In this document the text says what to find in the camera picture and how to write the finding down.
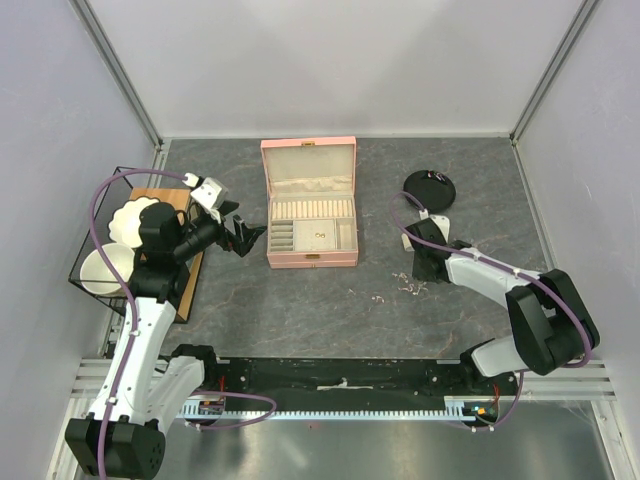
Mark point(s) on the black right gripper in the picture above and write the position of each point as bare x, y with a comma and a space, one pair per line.
418, 272

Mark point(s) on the black round plate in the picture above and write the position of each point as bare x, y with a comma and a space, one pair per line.
429, 193

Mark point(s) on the hair clips on plate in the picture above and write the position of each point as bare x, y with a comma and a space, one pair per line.
436, 176

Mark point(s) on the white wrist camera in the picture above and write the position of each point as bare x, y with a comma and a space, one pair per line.
441, 221
209, 193

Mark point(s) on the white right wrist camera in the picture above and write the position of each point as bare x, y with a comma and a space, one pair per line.
441, 221

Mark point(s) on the white round bowl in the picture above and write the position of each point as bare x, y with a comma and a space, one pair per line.
98, 279

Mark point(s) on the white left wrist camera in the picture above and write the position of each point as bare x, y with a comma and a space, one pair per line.
209, 193

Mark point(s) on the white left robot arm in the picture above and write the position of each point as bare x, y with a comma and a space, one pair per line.
124, 433

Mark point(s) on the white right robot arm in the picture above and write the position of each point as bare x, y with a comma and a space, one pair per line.
550, 325

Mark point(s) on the slotted cable duct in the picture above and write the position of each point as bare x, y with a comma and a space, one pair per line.
452, 411

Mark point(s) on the pink jewelry box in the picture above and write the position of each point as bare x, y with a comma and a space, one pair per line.
311, 188

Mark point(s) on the white scalloped dish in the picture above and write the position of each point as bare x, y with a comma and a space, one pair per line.
125, 222

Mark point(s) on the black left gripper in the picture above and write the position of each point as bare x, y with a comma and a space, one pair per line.
244, 236

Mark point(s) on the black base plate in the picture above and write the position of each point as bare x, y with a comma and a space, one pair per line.
353, 385

